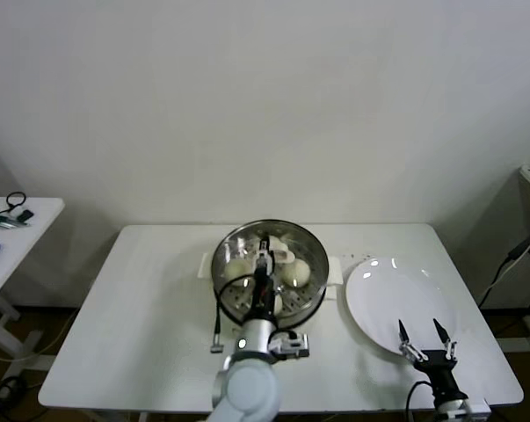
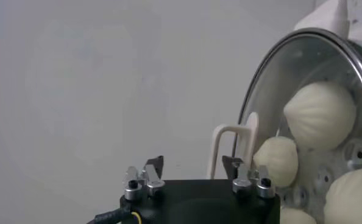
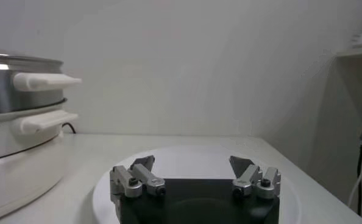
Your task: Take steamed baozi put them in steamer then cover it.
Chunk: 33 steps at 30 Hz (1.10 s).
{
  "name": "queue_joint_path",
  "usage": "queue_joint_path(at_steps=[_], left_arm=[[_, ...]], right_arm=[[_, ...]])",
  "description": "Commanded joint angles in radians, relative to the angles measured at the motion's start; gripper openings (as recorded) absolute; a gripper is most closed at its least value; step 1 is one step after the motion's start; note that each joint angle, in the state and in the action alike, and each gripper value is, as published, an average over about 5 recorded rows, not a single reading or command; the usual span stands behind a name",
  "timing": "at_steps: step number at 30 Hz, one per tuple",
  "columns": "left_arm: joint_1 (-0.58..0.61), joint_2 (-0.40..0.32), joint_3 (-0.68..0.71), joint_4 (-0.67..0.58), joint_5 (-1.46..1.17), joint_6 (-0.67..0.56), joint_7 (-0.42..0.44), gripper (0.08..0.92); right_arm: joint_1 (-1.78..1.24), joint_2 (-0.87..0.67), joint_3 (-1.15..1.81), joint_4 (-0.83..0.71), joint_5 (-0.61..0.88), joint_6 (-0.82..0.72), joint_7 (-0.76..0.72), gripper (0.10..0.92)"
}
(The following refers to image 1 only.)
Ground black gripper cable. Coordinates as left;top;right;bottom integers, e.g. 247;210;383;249
208;273;259;355
405;379;435;422

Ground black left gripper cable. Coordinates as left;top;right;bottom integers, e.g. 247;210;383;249
208;273;259;355

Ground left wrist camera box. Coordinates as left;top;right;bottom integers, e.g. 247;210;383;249
268;331;311;362

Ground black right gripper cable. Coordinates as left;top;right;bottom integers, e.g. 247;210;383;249
405;379;435;422

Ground white floor cable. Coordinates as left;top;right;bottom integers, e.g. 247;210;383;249
0;307;79;364

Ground white side table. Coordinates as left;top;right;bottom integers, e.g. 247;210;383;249
0;196;66;366

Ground white wall cable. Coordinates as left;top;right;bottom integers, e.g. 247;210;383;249
483;230;530;292

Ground stainless steel steamer basket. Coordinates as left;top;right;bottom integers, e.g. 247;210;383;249
210;219;330;329

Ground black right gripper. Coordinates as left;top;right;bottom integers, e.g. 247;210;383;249
397;318;464;401

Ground black wall cable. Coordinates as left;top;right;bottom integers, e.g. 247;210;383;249
478;252;530;311

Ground black power adapter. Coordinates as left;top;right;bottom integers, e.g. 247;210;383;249
508;231;530;260

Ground round glass pot lid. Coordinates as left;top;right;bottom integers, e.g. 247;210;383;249
210;218;330;329

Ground white round plate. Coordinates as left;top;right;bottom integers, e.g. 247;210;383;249
344;257;458;358

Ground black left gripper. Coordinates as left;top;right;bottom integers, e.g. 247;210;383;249
250;236;280;323

